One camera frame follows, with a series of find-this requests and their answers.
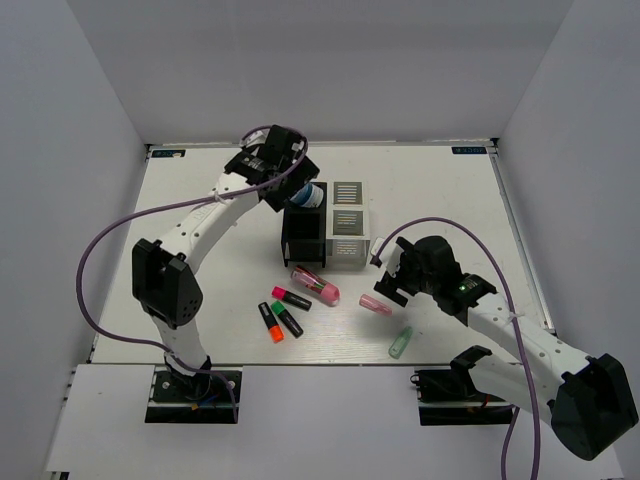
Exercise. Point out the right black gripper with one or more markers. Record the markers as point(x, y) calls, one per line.
point(388, 285)

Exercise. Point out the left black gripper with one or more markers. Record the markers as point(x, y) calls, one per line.
point(302, 173)

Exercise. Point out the blue glue jar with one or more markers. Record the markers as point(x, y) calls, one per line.
point(310, 196)

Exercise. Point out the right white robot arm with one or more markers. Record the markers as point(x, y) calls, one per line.
point(586, 400)

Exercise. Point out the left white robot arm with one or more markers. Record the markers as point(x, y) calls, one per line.
point(164, 270)

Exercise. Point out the pink transparent tube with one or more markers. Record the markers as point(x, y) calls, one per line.
point(375, 305)

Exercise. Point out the pink tube with pins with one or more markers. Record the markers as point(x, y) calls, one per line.
point(328, 292)

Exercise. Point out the green transparent tube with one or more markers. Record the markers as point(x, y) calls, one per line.
point(400, 343)

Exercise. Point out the white mesh organizer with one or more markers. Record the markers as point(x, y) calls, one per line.
point(348, 235)

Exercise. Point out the black mesh organizer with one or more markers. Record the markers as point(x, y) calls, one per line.
point(303, 233)

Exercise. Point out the left blue corner label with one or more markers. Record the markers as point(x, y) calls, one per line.
point(168, 153)

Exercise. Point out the blue corner label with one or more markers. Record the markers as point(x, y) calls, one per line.
point(469, 150)
point(168, 153)

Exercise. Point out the green capped black highlighter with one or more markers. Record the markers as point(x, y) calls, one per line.
point(287, 319)

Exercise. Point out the pink capped black highlighter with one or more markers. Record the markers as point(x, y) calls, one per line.
point(291, 298)

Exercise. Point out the right blue corner label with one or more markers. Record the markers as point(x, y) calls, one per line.
point(469, 150)

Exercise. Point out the orange capped black highlighter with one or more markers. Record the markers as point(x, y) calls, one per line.
point(271, 323)

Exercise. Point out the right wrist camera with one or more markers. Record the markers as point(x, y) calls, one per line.
point(382, 252)

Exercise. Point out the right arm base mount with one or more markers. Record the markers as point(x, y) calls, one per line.
point(447, 397)

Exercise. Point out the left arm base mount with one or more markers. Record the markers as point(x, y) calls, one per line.
point(168, 402)

